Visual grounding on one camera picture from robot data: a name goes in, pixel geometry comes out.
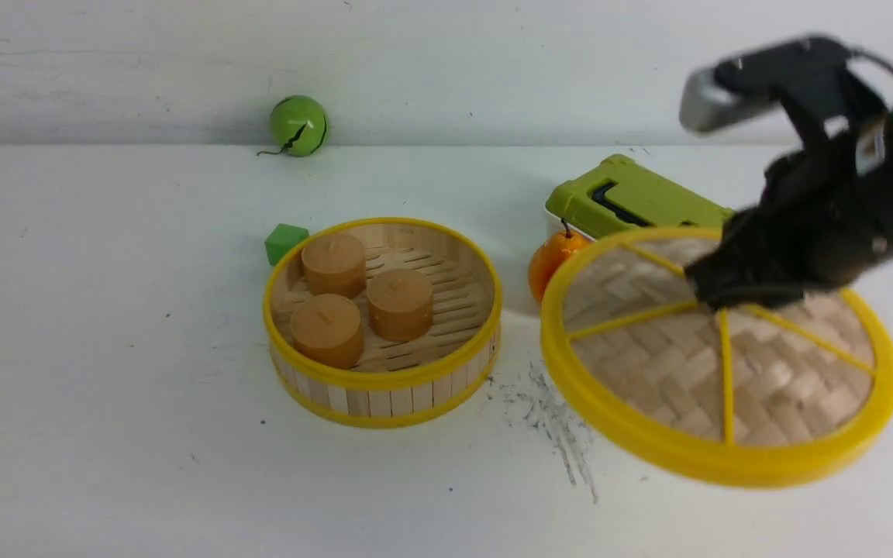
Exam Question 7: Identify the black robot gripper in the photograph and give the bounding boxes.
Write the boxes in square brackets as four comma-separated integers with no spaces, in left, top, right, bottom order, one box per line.
[684,128,893,311]

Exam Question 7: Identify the yellow woven bamboo steamer lid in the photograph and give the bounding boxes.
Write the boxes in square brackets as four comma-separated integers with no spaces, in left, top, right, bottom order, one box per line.
[540,227,893,488]

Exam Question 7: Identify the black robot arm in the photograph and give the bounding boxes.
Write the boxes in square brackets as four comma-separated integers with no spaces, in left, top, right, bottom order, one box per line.
[684,71,893,310]

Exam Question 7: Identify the yellow bamboo steamer basket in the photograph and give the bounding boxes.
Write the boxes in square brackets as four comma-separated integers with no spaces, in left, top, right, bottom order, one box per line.
[262,218,502,429]

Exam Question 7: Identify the green lidded white storage box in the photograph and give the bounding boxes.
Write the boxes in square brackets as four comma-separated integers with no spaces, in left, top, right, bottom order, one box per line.
[545,154,734,239]

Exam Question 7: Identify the orange yellow toy pear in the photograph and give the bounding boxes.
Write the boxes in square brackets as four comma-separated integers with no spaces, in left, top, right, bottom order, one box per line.
[527,219,592,306]

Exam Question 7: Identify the brown cylinder bun right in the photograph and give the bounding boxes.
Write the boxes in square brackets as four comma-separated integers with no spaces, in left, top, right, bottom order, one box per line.
[366,268,433,343]

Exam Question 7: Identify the brown cylinder bun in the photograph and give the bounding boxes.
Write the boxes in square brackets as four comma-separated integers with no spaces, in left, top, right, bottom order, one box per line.
[290,294,364,370]
[366,268,433,343]
[301,233,367,299]

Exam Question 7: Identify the brown cylinder bun back left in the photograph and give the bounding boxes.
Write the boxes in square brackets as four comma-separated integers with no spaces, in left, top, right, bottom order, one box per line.
[301,233,367,299]

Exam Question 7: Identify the brown cylinder bun front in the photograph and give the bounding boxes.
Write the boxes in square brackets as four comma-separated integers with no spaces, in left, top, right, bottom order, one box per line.
[290,294,364,370]

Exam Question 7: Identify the small green cube block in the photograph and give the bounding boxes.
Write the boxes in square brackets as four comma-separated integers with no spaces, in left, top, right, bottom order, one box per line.
[264,223,311,267]

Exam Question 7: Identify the green toy apple ball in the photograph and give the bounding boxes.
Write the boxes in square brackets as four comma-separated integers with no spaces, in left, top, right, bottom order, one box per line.
[257,95,330,157]

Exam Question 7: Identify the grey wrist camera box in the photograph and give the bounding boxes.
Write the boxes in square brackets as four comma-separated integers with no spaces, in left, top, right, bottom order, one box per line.
[679,35,887,140]

